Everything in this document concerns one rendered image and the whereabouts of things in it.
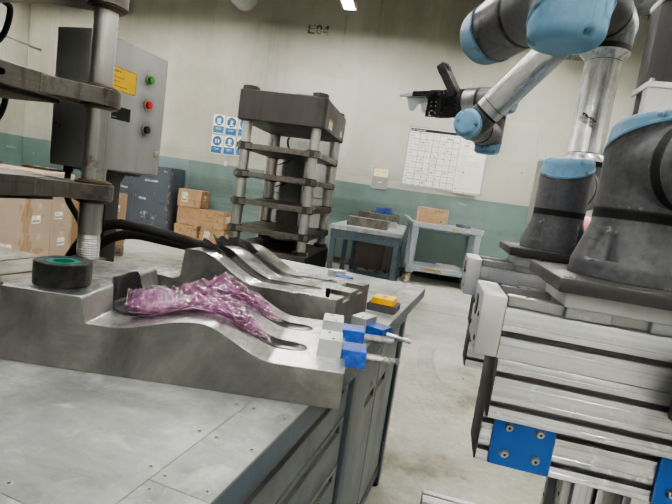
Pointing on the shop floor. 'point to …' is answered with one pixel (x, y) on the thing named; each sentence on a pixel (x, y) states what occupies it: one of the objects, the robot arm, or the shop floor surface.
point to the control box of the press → (137, 122)
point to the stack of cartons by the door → (200, 216)
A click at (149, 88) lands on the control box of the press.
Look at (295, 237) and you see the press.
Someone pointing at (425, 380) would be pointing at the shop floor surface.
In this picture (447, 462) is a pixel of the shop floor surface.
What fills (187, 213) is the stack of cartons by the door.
